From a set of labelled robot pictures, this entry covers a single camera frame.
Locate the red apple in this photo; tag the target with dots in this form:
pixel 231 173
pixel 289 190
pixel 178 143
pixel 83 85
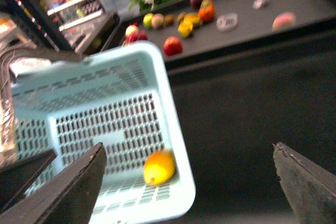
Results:
pixel 172 46

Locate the brown kiwi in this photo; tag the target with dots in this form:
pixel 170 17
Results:
pixel 181 17
pixel 169 20

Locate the black shelf post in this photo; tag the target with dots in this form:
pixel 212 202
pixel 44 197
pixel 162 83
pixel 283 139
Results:
pixel 33 20

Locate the purple mangosteen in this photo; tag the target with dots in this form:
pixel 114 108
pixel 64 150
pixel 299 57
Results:
pixel 195 3

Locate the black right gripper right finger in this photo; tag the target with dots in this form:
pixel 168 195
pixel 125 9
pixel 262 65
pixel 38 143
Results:
pixel 309 188

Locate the peach coloured round fruit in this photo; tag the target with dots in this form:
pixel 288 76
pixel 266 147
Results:
pixel 157 21

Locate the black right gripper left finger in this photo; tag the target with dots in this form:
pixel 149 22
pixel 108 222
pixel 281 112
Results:
pixel 69 197

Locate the green apple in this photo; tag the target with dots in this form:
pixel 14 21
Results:
pixel 147 20

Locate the yellow starfruit pair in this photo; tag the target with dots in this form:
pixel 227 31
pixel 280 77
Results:
pixel 187 26

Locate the white tape roll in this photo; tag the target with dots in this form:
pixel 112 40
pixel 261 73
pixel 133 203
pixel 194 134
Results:
pixel 227 22

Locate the white shelf with drinks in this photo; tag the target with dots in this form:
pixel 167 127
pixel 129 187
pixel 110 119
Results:
pixel 68 1

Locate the pink dragon fruit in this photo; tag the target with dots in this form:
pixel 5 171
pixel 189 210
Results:
pixel 135 36

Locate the orange persimmon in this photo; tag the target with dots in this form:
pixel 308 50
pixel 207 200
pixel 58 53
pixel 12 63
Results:
pixel 206 14

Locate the grey basket handle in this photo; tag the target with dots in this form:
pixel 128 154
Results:
pixel 8 138

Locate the light blue plastic basket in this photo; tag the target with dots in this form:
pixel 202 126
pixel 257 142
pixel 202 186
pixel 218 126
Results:
pixel 120 98

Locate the pink peach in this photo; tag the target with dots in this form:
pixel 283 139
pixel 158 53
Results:
pixel 284 20

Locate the yellow mango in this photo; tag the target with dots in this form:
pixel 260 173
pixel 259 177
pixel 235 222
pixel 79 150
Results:
pixel 159 167

